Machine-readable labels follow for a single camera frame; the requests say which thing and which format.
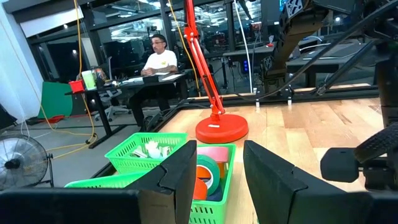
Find red tape roll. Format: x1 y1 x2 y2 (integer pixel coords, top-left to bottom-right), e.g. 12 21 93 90
192 177 208 201

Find person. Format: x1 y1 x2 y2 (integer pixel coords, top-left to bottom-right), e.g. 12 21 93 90
127 33 180 125

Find red cloth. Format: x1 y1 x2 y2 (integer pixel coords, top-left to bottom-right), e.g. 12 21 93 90
26 114 66 125

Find green plastic basket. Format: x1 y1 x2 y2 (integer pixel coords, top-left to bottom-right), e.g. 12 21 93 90
64 170 156 189
186 142 237 224
104 132 189 175

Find grey floor fan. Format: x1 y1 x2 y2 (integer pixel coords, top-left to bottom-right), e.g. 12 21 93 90
0 133 55 191

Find black case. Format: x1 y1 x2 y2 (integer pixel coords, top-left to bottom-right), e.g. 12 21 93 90
0 104 18 130

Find red box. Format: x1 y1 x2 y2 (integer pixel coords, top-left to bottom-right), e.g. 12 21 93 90
68 80 85 94

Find black desk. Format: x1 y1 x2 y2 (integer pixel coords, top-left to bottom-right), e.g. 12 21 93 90
64 72 189 149
222 43 282 94
285 42 377 88

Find green tape roll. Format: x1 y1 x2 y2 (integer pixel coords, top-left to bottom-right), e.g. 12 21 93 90
195 154 221 196

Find purple tape roll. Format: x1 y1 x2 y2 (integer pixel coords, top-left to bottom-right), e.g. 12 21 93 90
205 185 224 202

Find pink tape roll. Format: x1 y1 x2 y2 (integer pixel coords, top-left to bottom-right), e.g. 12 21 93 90
197 146 230 164

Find green board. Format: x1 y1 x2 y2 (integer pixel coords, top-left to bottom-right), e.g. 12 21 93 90
37 81 74 119

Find yellow extension cord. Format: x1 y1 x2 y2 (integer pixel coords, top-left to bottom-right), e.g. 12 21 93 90
167 0 201 97
32 0 98 159

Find grey office chair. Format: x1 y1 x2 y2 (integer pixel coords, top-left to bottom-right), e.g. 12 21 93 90
93 55 133 123

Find white hanging cable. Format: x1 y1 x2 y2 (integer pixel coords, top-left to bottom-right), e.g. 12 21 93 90
233 0 254 93

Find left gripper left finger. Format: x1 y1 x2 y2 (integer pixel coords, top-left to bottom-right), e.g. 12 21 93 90
125 139 198 224

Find orange tape roll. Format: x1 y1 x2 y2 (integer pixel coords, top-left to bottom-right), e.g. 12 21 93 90
196 162 226 180

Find green cup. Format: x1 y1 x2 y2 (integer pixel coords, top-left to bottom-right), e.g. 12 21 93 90
81 70 97 91

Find white paper sheet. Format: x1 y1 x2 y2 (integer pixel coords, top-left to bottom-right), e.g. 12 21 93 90
161 73 184 82

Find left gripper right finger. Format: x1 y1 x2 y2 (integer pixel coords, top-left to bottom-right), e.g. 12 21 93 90
243 139 309 224

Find black lamp cable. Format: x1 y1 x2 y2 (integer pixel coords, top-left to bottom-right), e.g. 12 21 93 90
141 99 212 133

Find red desk lamp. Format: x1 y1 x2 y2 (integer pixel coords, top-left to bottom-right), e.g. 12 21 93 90
183 0 249 144

